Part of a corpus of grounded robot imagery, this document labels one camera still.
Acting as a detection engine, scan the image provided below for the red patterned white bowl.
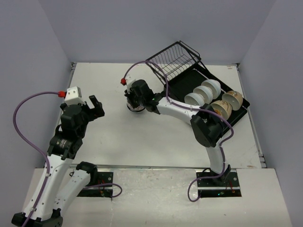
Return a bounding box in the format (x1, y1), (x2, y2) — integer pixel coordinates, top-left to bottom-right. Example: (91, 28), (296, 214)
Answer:
(126, 98), (145, 113)

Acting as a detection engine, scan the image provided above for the light blue ribbed bowl front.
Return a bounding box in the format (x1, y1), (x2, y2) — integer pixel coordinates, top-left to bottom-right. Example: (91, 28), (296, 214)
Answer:
(184, 93), (205, 106)

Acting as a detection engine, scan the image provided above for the light blue ribbed bowl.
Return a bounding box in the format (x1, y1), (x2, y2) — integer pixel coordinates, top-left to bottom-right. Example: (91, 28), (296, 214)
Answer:
(184, 93), (205, 106)
(193, 85), (214, 104)
(201, 79), (221, 99)

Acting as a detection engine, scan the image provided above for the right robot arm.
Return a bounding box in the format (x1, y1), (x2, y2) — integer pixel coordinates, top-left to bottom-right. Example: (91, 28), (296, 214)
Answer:
(121, 79), (234, 186)

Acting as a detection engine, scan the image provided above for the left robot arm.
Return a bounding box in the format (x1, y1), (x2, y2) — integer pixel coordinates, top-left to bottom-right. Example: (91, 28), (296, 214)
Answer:
(11, 92), (105, 227)

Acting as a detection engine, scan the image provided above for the light blue ribbed bowl middle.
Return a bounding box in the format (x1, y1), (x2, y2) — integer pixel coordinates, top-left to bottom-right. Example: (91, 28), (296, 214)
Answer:
(193, 85), (214, 104)

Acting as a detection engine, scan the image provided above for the light blue ribbed bowl back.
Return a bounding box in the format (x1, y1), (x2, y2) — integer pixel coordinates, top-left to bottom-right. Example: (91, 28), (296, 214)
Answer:
(201, 79), (221, 99)

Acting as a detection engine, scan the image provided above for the beige leaf pattern bowl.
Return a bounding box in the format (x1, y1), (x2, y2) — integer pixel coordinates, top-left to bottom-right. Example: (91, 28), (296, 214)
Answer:
(211, 100), (232, 120)

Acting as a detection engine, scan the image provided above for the beige floral bowl back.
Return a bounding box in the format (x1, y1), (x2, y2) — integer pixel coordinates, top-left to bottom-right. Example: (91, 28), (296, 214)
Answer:
(222, 90), (243, 111)

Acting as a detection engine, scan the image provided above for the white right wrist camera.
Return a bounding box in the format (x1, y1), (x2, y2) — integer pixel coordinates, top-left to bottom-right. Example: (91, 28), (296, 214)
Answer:
(120, 75), (136, 86)

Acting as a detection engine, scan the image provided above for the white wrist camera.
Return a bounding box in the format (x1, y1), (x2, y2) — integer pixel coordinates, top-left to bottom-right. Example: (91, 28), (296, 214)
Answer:
(64, 87), (85, 105)
(120, 75), (136, 86)

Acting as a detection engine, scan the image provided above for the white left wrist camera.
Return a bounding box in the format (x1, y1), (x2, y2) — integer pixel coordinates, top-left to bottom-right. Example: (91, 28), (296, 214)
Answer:
(64, 87), (85, 105)

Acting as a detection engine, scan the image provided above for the black wire dish rack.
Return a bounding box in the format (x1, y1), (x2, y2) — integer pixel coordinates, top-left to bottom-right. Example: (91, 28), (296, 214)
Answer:
(145, 40), (251, 133)

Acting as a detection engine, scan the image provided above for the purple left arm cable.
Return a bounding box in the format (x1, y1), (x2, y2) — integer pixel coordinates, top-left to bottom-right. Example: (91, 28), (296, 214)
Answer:
(13, 90), (67, 225)

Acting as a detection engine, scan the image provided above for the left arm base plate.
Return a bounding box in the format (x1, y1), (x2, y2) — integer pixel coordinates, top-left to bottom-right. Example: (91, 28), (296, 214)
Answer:
(77, 172), (114, 198)

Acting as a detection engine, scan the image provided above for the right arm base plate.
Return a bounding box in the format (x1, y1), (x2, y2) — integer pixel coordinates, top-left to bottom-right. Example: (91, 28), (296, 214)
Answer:
(197, 170), (242, 198)

